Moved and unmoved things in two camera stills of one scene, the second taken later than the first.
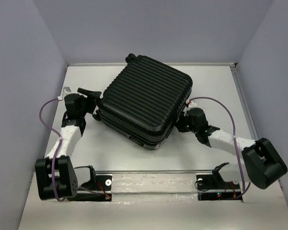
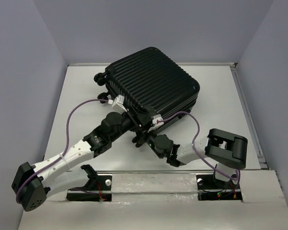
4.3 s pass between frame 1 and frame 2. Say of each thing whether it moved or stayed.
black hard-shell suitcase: moved
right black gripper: moved
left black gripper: moved
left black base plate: stayed
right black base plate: stayed
